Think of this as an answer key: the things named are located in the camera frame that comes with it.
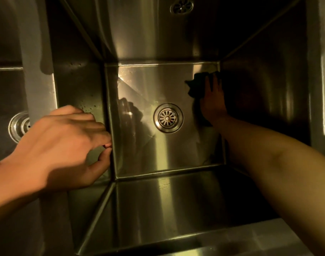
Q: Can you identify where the person's right hand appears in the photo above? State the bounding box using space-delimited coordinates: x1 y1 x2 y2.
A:
199 73 229 123

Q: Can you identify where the person's left hand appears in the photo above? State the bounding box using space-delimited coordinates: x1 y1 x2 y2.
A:
2 105 113 193

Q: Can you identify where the dark cleaning cloth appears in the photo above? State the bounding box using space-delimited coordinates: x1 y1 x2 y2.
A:
185 71 222 99

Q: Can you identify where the person's right forearm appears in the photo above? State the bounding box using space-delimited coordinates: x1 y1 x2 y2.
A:
213 114 325 256

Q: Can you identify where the person's left forearm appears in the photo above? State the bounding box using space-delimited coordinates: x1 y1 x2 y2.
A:
0 157 47 227

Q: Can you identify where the round metal drain strainer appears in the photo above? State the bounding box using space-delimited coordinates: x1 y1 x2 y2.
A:
8 111 31 144
153 103 184 134

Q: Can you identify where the stainless steel sink basin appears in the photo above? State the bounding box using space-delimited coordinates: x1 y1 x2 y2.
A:
0 0 58 256
46 0 313 256

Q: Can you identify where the oval metal overflow cover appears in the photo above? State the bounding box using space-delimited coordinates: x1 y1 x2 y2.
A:
170 0 194 15

